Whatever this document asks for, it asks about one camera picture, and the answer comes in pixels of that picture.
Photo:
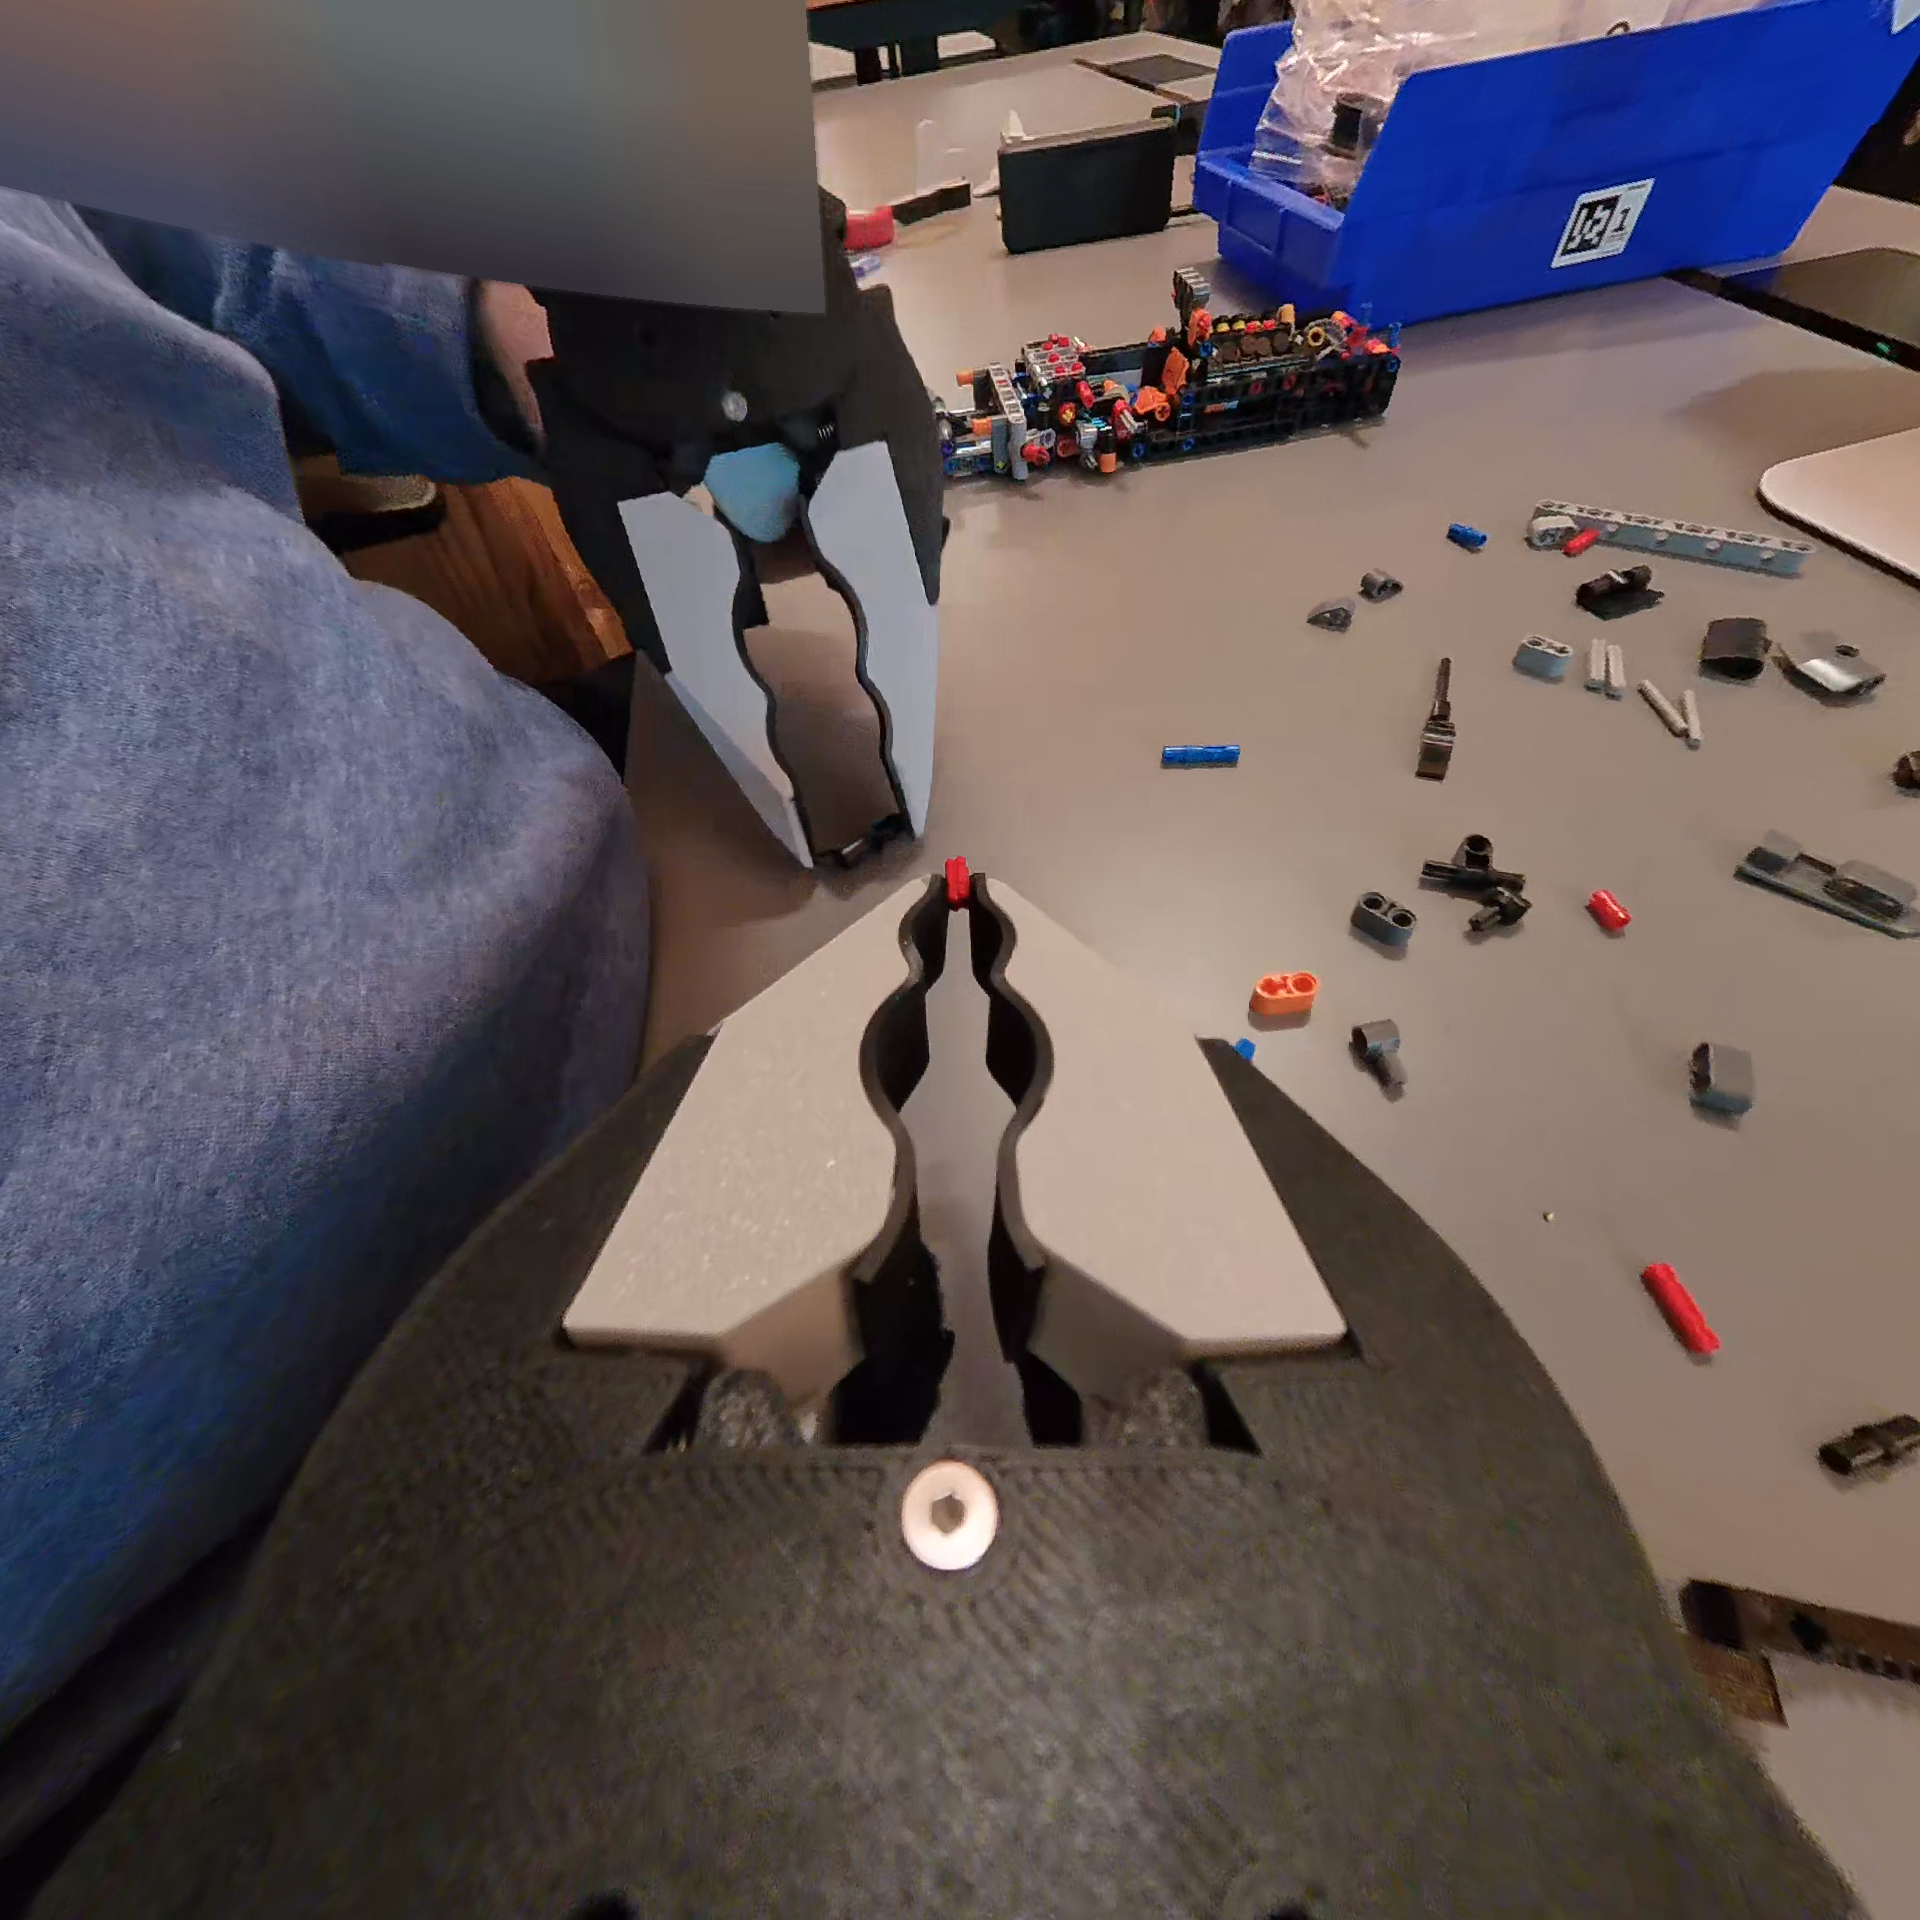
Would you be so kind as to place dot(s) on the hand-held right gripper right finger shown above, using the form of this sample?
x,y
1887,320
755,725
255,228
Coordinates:
x,y
1171,1186

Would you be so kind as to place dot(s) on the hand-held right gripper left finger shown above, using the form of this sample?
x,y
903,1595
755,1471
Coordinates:
x,y
752,1186

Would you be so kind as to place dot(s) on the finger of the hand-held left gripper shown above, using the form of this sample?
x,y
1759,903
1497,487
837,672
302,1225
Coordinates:
x,y
695,634
892,603

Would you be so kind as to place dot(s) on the orange lego connector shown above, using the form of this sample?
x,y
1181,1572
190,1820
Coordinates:
x,y
1284,999

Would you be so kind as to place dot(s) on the grey lego pin connector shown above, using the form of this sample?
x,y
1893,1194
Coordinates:
x,y
1377,1053

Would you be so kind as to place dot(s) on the long blue lego pin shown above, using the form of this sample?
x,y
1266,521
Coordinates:
x,y
1202,756

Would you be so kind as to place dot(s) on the partly built lego vehicle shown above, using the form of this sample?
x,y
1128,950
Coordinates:
x,y
1202,383

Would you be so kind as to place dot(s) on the black lego pin connector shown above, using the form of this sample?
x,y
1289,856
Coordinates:
x,y
1497,912
1481,856

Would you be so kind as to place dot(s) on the black lego shaft piece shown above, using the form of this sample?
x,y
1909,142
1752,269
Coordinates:
x,y
1433,734

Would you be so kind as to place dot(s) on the red lego axle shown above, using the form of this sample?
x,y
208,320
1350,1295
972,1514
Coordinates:
x,y
1683,1308

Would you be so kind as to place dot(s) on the dark grey lego block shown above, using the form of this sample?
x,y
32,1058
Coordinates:
x,y
1727,1075

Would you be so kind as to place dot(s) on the light grey lego connector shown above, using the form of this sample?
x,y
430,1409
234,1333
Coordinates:
x,y
1544,527

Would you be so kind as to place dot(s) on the black lego double pin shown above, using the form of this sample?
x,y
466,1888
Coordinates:
x,y
1862,1447

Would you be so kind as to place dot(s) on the long grey lego beam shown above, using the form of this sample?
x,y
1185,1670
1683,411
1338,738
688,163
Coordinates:
x,y
1696,543

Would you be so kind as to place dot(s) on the grey lego panel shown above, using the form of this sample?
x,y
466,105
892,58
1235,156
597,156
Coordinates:
x,y
1824,665

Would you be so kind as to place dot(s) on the wooden furniture panel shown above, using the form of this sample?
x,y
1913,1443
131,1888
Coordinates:
x,y
512,585

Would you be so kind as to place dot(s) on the red and black tool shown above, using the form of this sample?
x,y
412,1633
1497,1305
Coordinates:
x,y
869,226

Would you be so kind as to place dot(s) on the dark grey two-hole connector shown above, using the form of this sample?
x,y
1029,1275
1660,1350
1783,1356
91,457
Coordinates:
x,y
1382,915

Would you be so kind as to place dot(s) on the black box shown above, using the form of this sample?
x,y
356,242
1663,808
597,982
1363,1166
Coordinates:
x,y
1090,184

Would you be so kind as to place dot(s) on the light grey two-hole connector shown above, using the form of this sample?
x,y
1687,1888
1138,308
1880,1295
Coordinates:
x,y
1539,650

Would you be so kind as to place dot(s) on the clear plastic bags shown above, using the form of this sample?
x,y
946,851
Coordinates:
x,y
1350,89

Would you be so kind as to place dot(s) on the grey angled connector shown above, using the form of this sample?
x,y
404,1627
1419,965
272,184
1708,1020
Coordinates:
x,y
1824,885

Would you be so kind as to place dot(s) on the blue storage bin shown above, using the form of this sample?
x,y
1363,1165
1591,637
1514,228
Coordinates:
x,y
1502,179

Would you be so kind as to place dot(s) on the white printed tag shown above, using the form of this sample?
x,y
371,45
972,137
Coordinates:
x,y
1607,226

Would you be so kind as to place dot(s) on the black flat device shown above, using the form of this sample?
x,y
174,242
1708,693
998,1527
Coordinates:
x,y
1840,301

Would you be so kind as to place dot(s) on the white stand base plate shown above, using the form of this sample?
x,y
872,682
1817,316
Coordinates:
x,y
1852,506

